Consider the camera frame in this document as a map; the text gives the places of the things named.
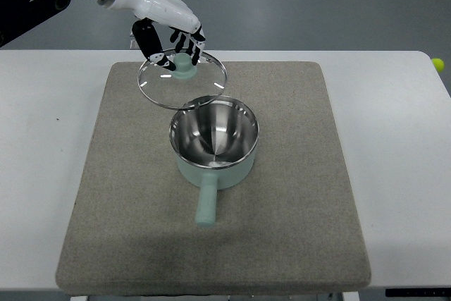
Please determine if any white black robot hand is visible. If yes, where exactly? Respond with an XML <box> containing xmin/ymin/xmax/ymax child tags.
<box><xmin>98</xmin><ymin>0</ymin><xmax>205</xmax><ymax>71</ymax></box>

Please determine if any glass lid with green knob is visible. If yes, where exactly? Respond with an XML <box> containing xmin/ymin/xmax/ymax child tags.
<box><xmin>137</xmin><ymin>49</ymin><xmax>228</xmax><ymax>111</ymax></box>

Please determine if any lower floor metal plate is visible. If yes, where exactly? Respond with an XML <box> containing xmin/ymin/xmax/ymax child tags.
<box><xmin>130</xmin><ymin>39</ymin><xmax>139</xmax><ymax>50</ymax></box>

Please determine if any mint green saucepan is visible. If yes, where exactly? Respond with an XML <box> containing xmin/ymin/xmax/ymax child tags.
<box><xmin>169</xmin><ymin>96</ymin><xmax>259</xmax><ymax>228</ymax></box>

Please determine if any grey felt mat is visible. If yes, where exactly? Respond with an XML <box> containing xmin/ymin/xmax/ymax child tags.
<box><xmin>56</xmin><ymin>61</ymin><xmax>371</xmax><ymax>295</ymax></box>

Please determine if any yellow-green tennis ball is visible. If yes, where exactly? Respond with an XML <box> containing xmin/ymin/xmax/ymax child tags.
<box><xmin>431</xmin><ymin>58</ymin><xmax>445</xmax><ymax>73</ymax></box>

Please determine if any black table control panel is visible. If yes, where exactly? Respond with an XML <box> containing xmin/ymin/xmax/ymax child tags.
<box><xmin>385</xmin><ymin>287</ymin><xmax>451</xmax><ymax>297</ymax></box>

